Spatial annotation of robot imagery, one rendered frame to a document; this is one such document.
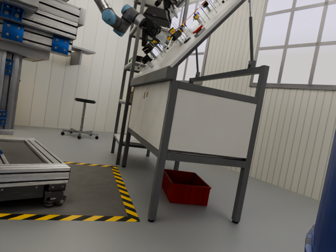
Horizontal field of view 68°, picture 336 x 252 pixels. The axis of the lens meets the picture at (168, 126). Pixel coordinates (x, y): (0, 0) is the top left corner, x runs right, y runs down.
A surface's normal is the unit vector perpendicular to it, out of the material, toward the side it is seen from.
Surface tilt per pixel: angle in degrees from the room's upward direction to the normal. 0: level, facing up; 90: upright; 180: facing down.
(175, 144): 90
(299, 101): 90
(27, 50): 90
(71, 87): 90
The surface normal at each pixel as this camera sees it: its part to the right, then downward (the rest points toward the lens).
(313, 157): -0.75, -0.08
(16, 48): 0.64, 0.16
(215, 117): 0.30, 0.11
